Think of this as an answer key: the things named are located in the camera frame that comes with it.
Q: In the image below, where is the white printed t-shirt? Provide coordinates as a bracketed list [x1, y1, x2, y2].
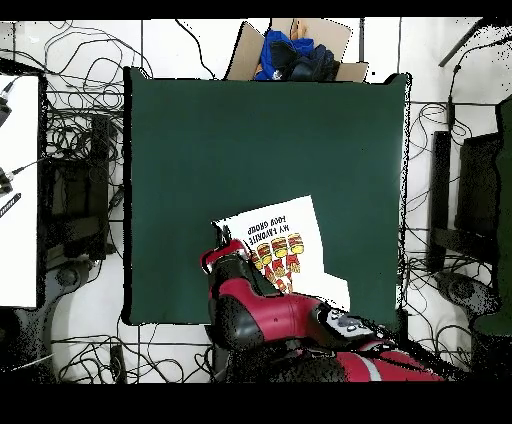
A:
[211, 194, 352, 313]

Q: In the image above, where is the dark green table cloth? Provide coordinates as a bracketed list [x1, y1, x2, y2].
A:
[122, 65, 412, 327]

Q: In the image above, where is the black metal stand base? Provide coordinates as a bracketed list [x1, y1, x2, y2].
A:
[427, 129, 503, 273]
[39, 113, 117, 261]

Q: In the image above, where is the black power strip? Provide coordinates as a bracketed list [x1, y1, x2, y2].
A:
[109, 343, 128, 384]

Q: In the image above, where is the brown cardboard box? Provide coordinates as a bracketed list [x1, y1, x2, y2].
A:
[223, 17, 370, 83]

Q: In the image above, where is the dark navy garment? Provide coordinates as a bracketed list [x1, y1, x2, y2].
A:
[269, 39, 341, 82]

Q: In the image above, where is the white side table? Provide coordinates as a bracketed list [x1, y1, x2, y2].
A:
[0, 73, 41, 309]

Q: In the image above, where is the blue garment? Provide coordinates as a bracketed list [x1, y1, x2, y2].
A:
[254, 29, 317, 82]

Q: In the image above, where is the black label strip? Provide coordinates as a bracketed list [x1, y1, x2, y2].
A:
[0, 192, 22, 219]

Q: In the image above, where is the dark metal rod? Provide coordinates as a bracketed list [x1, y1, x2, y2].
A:
[437, 17, 487, 68]

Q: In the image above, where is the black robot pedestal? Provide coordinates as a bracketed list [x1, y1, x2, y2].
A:
[210, 345, 241, 383]

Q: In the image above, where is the grey pedestal leg with caster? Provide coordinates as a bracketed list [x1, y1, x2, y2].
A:
[433, 269, 501, 321]
[39, 259, 97, 321]

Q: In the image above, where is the black cable tangle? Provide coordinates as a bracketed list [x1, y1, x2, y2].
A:
[399, 101, 475, 281]
[51, 315, 215, 383]
[0, 19, 155, 161]

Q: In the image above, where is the single black cable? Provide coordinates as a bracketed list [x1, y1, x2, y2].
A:
[174, 18, 217, 80]

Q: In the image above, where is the black cable with adapter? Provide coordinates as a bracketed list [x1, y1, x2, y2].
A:
[446, 35, 512, 135]

